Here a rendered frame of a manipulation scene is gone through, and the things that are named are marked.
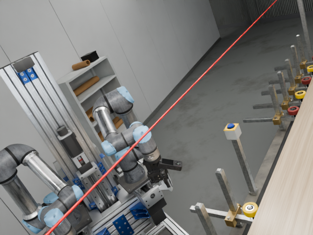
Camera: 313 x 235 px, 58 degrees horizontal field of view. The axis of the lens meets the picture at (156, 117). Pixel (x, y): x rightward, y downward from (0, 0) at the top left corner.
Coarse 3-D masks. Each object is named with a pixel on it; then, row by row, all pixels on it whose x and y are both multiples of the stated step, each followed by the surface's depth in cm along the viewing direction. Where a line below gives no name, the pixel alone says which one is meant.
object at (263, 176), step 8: (280, 128) 232; (288, 128) 232; (280, 136) 226; (272, 144) 222; (280, 144) 218; (272, 152) 213; (280, 152) 216; (264, 160) 209; (272, 160) 205; (264, 168) 202; (272, 168) 202; (256, 176) 198; (264, 176) 195; (256, 184) 191; (264, 184) 189; (248, 192) 188; (264, 192) 188; (248, 200) 182; (256, 200) 179; (240, 224) 166; (248, 224) 168; (232, 232) 166; (240, 232) 164
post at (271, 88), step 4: (272, 84) 218; (272, 88) 217; (272, 92) 219; (272, 96) 221; (276, 96) 221; (272, 100) 223; (276, 100) 221; (276, 104) 223; (276, 108) 225; (276, 112) 227; (280, 112) 227; (280, 124) 231; (284, 124) 232
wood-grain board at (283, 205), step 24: (312, 96) 220; (312, 120) 194; (288, 144) 182; (312, 144) 174; (288, 168) 164; (312, 168) 157; (288, 192) 149; (312, 192) 143; (264, 216) 142; (288, 216) 137; (312, 216) 132
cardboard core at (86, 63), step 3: (87, 60) 389; (78, 63) 395; (81, 63) 391; (84, 63) 388; (87, 63) 395; (72, 66) 403; (75, 66) 399; (78, 66) 396; (81, 66) 394; (84, 66) 392; (75, 69) 405
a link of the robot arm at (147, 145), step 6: (144, 126) 123; (138, 132) 121; (144, 132) 120; (150, 132) 124; (138, 138) 121; (144, 138) 121; (150, 138) 123; (138, 144) 123; (144, 144) 122; (150, 144) 123; (144, 150) 123; (150, 150) 123
